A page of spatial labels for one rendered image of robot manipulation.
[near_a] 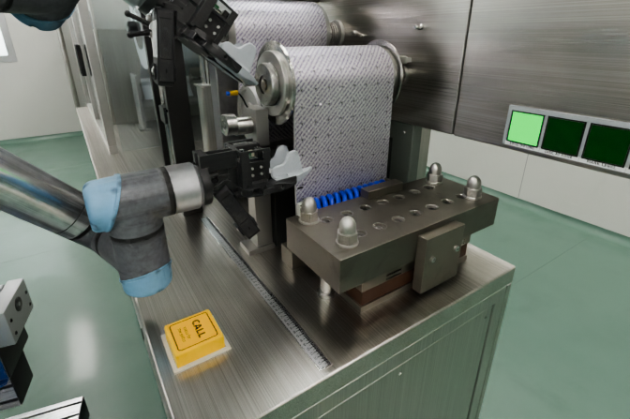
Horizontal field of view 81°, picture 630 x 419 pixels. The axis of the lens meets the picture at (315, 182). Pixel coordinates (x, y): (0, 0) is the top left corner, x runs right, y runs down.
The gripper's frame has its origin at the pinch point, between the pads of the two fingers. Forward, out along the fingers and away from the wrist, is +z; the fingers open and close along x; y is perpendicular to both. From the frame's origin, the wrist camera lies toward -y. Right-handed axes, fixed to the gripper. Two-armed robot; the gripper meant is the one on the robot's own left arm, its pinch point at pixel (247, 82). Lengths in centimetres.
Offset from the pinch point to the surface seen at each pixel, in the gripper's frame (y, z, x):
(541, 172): 100, 267, 63
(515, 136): 16.1, 33.4, -30.9
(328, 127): 1.4, 14.5, -8.4
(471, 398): -32, 71, -33
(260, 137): -6.9, 7.4, -1.0
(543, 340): -12, 184, -12
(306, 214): -14.5, 14.6, -15.9
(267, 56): 5.6, -0.2, -1.9
